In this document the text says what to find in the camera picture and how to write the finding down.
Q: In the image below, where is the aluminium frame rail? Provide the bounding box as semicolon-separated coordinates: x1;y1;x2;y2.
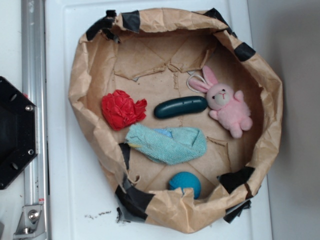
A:
21;0;50;206

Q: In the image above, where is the metal corner bracket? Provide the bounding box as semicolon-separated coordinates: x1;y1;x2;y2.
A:
13;204;48;240

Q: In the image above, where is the pink plush bunny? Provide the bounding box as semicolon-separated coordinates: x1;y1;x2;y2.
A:
186;65;253;139

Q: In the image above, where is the blue foam ball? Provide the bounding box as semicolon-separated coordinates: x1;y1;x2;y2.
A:
168;171;202;199

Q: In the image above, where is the red crumpled paper ball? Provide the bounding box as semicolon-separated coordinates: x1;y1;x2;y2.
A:
101;89;147;131

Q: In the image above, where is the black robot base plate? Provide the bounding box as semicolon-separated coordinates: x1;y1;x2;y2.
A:
0;77;38;190

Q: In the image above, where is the dark green plastic pickle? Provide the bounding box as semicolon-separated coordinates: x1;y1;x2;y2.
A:
153;96;208;119

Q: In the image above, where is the light blue towel cloth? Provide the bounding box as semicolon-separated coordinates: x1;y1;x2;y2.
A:
125;124;207;165

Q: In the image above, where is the brown paper bag bin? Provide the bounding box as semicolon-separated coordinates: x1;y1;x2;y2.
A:
68;8;283;233

